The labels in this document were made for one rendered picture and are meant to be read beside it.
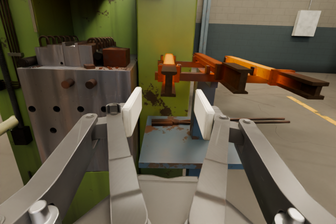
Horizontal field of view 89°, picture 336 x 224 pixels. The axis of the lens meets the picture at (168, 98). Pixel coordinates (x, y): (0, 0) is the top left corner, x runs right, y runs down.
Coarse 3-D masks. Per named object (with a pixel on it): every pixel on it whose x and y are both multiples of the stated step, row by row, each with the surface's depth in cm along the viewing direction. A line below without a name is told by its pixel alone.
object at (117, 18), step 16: (80, 0) 98; (96, 0) 99; (112, 0) 99; (128, 0) 100; (80, 16) 101; (96, 16) 102; (112, 16) 102; (128, 16) 103; (80, 32) 104; (96, 32) 105; (112, 32) 105; (128, 32) 106
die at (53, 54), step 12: (36, 48) 61; (48, 48) 61; (60, 48) 62; (72, 48) 62; (84, 48) 62; (48, 60) 63; (60, 60) 63; (72, 60) 63; (84, 60) 64; (96, 60) 68
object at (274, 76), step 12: (228, 60) 64; (240, 60) 54; (264, 72) 41; (276, 72) 36; (288, 72) 35; (276, 84) 36; (288, 84) 34; (300, 84) 31; (312, 84) 28; (324, 84) 28; (312, 96) 28
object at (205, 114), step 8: (200, 96) 19; (200, 104) 18; (208, 104) 17; (200, 112) 18; (208, 112) 15; (200, 120) 18; (208, 120) 15; (200, 128) 18; (208, 128) 16; (208, 136) 16
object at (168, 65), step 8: (168, 56) 57; (168, 64) 34; (160, 72) 36; (168, 72) 28; (176, 72) 28; (160, 80) 36; (168, 80) 28; (176, 80) 36; (168, 88) 29; (168, 96) 29
